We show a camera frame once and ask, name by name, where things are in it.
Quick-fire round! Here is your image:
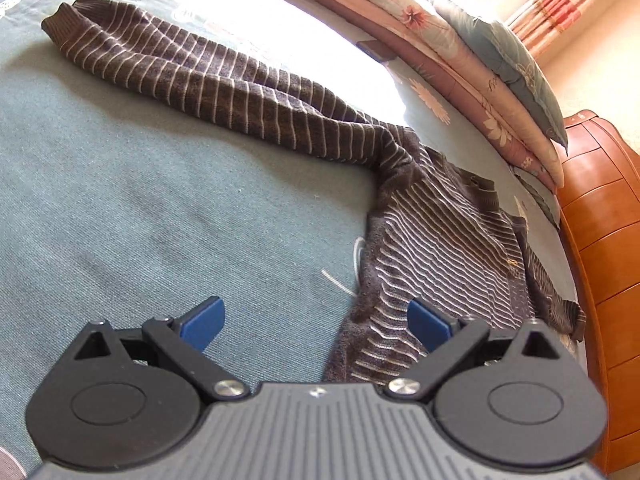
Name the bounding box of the grey-green pillow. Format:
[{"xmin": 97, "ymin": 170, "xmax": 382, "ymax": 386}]
[{"xmin": 512, "ymin": 165, "xmax": 561, "ymax": 228}]

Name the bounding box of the black smartphone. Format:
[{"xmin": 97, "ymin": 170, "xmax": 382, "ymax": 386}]
[{"xmin": 361, "ymin": 40, "xmax": 396, "ymax": 63}]

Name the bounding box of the pink floral quilt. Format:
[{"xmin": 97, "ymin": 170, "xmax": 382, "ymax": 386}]
[{"xmin": 240, "ymin": 0, "xmax": 565, "ymax": 188}]

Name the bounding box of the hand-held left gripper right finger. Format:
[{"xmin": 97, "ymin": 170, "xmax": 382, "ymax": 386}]
[{"xmin": 385, "ymin": 299, "xmax": 571, "ymax": 403}]

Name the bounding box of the wooden headboard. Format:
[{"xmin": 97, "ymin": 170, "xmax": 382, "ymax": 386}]
[{"xmin": 555, "ymin": 110, "xmax": 640, "ymax": 476}]

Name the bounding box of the blue pillow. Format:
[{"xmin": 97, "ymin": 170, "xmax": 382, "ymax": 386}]
[{"xmin": 431, "ymin": 0, "xmax": 570, "ymax": 153}]

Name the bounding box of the grey striped knit sweater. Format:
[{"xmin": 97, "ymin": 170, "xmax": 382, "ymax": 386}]
[{"xmin": 41, "ymin": 0, "xmax": 587, "ymax": 386}]

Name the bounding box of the teal printed bed sheet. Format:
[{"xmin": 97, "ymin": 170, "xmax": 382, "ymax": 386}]
[{"xmin": 0, "ymin": 0, "xmax": 591, "ymax": 461}]

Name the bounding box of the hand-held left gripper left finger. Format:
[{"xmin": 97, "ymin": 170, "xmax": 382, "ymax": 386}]
[{"xmin": 72, "ymin": 296, "xmax": 251, "ymax": 403}]

